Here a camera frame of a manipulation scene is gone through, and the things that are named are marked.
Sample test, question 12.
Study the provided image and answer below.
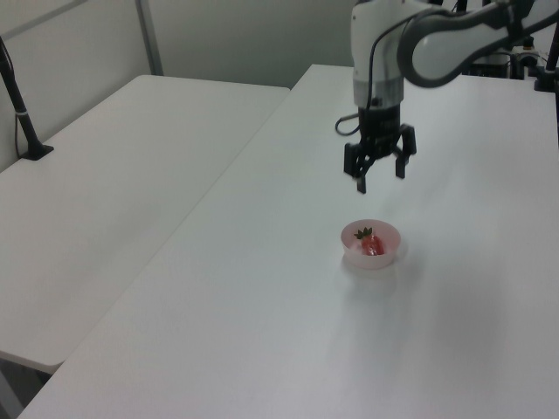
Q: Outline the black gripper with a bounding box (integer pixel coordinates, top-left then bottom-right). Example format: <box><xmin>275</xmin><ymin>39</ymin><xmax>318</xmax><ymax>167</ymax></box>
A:
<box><xmin>343</xmin><ymin>101</ymin><xmax>418</xmax><ymax>194</ymax></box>

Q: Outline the red strawberry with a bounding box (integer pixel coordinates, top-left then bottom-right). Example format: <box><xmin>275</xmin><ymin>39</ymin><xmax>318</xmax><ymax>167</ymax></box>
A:
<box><xmin>353</xmin><ymin>226</ymin><xmax>390</xmax><ymax>258</ymax></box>

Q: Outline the white plastic bowl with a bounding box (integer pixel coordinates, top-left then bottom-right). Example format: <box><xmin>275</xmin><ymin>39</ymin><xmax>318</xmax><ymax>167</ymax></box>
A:
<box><xmin>340</xmin><ymin>219</ymin><xmax>402</xmax><ymax>271</ymax></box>

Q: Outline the black equipment box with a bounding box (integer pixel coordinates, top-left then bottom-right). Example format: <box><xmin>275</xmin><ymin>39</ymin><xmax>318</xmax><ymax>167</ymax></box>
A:
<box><xmin>463</xmin><ymin>37</ymin><xmax>541</xmax><ymax>80</ymax></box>

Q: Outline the black clamp stand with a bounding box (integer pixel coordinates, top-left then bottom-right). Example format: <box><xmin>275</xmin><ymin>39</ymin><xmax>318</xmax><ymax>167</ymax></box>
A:
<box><xmin>532</xmin><ymin>25</ymin><xmax>559</xmax><ymax>92</ymax></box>

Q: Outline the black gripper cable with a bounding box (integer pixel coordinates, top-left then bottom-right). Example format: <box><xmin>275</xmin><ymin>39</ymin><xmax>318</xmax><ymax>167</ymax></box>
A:
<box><xmin>335</xmin><ymin>32</ymin><xmax>405</xmax><ymax>136</ymax></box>

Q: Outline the metal partition frame post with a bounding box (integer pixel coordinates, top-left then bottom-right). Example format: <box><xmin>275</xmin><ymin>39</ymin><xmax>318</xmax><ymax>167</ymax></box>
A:
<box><xmin>133</xmin><ymin>0</ymin><xmax>164</xmax><ymax>76</ymax></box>

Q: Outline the black camera stand pole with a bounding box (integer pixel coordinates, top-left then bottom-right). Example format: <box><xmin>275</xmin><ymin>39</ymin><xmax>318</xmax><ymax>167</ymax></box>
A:
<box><xmin>0</xmin><ymin>35</ymin><xmax>55</xmax><ymax>161</ymax></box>

